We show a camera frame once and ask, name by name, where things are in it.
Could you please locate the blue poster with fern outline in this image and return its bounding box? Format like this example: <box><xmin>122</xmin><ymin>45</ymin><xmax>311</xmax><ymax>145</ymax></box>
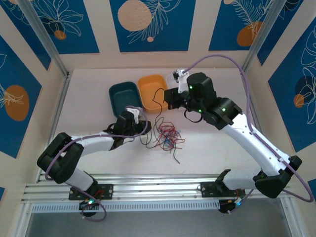
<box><xmin>208</xmin><ymin>0</ymin><xmax>272</xmax><ymax>52</ymax></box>

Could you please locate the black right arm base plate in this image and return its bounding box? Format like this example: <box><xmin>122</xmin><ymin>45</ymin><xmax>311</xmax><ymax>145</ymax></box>
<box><xmin>199</xmin><ymin>181</ymin><xmax>247</xmax><ymax>198</ymax></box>

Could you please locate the blue poster with flower outline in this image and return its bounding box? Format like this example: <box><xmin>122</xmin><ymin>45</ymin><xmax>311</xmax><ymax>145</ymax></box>
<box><xmin>29</xmin><ymin>0</ymin><xmax>100</xmax><ymax>55</ymax></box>

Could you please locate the blue poster with orange oval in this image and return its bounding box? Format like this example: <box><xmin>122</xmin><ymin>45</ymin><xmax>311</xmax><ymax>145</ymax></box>
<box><xmin>0</xmin><ymin>36</ymin><xmax>42</xmax><ymax>159</ymax></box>

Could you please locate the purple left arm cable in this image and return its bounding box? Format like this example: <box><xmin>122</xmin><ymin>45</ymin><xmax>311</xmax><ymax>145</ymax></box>
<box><xmin>44</xmin><ymin>106</ymin><xmax>152</xmax><ymax>222</ymax></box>

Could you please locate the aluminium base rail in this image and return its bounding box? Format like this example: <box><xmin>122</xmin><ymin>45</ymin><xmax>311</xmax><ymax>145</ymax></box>
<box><xmin>21</xmin><ymin>173</ymin><xmax>293</xmax><ymax>204</ymax></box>

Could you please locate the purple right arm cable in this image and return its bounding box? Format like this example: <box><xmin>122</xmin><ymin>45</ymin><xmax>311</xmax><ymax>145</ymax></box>
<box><xmin>184</xmin><ymin>55</ymin><xmax>314</xmax><ymax>216</ymax></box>

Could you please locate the blue poster with dark circle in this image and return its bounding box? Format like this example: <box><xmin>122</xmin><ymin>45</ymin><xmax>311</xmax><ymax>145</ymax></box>
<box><xmin>268</xmin><ymin>23</ymin><xmax>316</xmax><ymax>153</ymax></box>

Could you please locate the teal plastic bin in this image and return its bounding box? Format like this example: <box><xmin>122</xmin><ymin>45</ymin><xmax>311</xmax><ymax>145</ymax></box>
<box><xmin>108</xmin><ymin>81</ymin><xmax>144</xmax><ymax>119</ymax></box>

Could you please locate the white plastic bin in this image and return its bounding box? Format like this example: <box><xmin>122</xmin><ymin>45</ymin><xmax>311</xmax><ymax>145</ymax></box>
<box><xmin>165</xmin><ymin>73</ymin><xmax>180</xmax><ymax>89</ymax></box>

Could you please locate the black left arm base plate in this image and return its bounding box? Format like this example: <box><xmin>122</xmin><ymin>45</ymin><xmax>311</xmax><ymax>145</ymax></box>
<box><xmin>68</xmin><ymin>184</ymin><xmax>115</xmax><ymax>201</ymax></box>

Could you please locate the orange plastic bin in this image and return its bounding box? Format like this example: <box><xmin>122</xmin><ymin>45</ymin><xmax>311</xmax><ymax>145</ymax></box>
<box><xmin>137</xmin><ymin>75</ymin><xmax>171</xmax><ymax>115</ymax></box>

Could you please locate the white slotted cable duct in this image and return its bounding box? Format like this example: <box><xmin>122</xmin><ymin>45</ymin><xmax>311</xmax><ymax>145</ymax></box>
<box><xmin>31</xmin><ymin>200</ymin><xmax>221</xmax><ymax>213</ymax></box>

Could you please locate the thin black cable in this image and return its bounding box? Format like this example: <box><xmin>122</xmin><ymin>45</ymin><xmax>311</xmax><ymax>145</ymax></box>
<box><xmin>152</xmin><ymin>87</ymin><xmax>166</xmax><ymax>141</ymax></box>
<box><xmin>139</xmin><ymin>130</ymin><xmax>153</xmax><ymax>150</ymax></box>

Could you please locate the blue poster with peach circle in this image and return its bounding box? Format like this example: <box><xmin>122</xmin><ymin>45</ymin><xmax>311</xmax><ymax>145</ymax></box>
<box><xmin>110</xmin><ymin>0</ymin><xmax>196</xmax><ymax>53</ymax></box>

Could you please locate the aluminium side rail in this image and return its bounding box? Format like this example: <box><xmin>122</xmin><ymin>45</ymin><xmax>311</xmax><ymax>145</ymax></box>
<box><xmin>37</xmin><ymin>71</ymin><xmax>72</xmax><ymax>185</ymax></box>
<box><xmin>240</xmin><ymin>69</ymin><xmax>264</xmax><ymax>131</ymax></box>

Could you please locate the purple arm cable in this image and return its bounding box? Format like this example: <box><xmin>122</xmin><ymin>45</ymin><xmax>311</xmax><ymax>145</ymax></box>
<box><xmin>44</xmin><ymin>106</ymin><xmax>152</xmax><ymax>222</ymax></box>
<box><xmin>184</xmin><ymin>55</ymin><xmax>314</xmax><ymax>216</ymax></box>

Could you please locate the aluminium corner post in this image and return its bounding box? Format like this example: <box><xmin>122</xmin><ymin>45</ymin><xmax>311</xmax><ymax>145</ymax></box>
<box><xmin>17</xmin><ymin>0</ymin><xmax>71</xmax><ymax>78</ymax></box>
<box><xmin>241</xmin><ymin>0</ymin><xmax>290</xmax><ymax>72</ymax></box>

